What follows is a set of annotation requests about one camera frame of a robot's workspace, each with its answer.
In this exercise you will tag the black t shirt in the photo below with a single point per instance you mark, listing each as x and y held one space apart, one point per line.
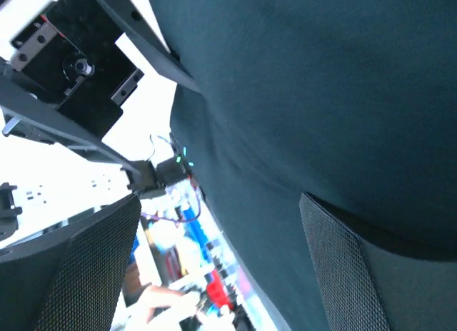
350 101

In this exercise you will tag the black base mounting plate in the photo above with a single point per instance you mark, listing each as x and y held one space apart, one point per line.
68 79

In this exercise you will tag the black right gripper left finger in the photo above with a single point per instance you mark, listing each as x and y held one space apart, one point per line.
70 278

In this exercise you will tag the blurred person hand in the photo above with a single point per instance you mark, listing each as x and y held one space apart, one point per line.
154 298

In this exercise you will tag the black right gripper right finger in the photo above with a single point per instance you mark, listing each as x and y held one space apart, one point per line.
371 279

